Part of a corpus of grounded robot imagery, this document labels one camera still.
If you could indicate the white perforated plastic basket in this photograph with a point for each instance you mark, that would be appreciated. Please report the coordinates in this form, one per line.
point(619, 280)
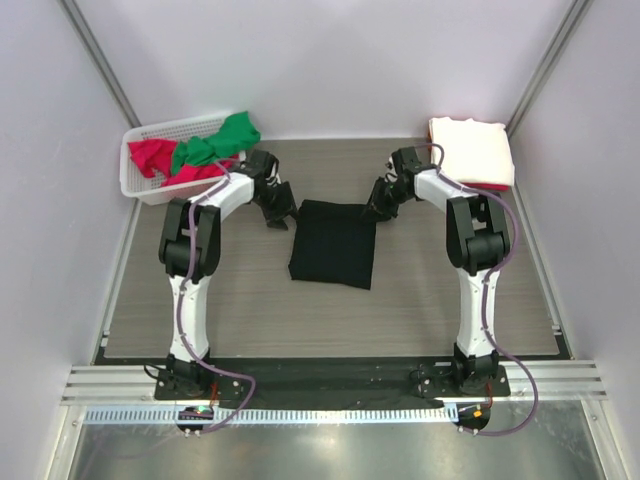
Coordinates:
point(150, 191)

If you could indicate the aluminium frame post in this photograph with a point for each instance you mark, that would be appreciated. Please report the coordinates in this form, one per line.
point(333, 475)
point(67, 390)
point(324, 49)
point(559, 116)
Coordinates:
point(82, 29)
point(559, 42)

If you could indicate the folded orange t shirt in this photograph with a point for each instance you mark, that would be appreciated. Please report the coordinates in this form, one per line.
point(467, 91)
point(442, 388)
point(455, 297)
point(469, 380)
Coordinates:
point(429, 131)

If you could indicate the left aluminium frame post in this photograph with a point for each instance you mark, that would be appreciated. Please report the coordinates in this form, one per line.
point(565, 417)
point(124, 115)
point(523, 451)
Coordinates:
point(82, 29)

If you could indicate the green t shirt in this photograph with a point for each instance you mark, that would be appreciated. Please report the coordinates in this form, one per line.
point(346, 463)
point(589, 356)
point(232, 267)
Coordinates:
point(237, 133)

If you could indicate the white slotted cable duct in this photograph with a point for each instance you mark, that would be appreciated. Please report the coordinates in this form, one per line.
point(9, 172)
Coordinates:
point(197, 415)

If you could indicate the black t shirt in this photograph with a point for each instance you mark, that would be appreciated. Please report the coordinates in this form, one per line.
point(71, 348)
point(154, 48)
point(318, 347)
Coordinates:
point(333, 244)

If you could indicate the pink t shirt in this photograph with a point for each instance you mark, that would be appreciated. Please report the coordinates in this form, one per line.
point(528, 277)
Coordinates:
point(154, 156)

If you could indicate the aluminium front rail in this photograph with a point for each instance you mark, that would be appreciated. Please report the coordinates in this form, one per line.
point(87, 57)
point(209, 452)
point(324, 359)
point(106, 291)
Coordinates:
point(94, 385)

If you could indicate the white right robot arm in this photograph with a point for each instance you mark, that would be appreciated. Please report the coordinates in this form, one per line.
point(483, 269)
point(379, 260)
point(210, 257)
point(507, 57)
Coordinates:
point(477, 243)

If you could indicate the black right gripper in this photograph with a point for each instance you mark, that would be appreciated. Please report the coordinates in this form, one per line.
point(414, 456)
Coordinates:
point(380, 211)

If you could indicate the right aluminium frame post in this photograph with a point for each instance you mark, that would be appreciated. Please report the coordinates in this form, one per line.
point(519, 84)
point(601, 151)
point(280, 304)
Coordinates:
point(559, 42)

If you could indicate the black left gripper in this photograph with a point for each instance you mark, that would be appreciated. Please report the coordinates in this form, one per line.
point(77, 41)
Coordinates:
point(276, 219)

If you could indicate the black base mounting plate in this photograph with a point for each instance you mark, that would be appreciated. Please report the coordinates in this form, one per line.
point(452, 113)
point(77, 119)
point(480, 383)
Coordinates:
point(335, 384)

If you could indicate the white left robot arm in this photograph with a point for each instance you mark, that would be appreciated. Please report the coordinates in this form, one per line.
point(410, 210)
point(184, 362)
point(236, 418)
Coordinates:
point(190, 251)

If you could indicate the folded white t shirt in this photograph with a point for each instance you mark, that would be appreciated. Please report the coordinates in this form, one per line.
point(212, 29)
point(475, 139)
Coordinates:
point(474, 151)

